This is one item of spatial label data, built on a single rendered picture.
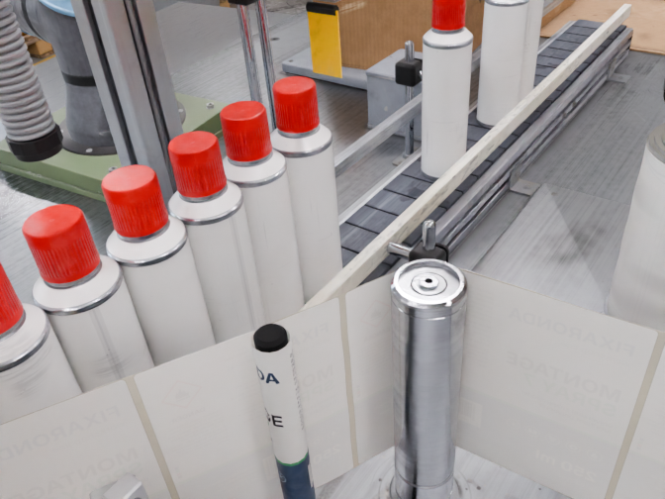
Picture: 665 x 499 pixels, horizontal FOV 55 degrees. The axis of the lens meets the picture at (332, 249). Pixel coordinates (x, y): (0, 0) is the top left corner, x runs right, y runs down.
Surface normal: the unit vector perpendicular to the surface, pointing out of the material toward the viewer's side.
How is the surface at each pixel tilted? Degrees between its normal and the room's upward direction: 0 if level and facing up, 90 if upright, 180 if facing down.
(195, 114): 1
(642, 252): 87
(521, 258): 0
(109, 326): 90
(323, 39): 90
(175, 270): 90
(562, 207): 0
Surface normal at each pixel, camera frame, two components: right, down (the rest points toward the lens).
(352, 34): -0.49, 0.55
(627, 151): -0.07, -0.80
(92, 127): -0.16, 0.36
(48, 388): 0.85, 0.27
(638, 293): -0.87, 0.33
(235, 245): 0.68, 0.40
